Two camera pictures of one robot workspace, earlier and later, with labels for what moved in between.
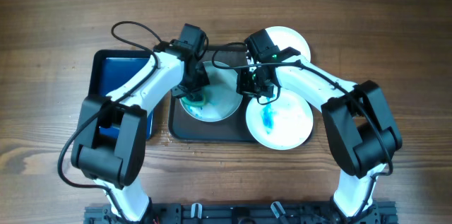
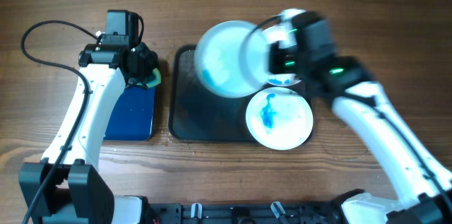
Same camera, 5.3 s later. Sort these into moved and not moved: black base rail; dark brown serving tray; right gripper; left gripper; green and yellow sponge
Moved: green and yellow sponge; right gripper; left gripper
Not moved: dark brown serving tray; black base rail
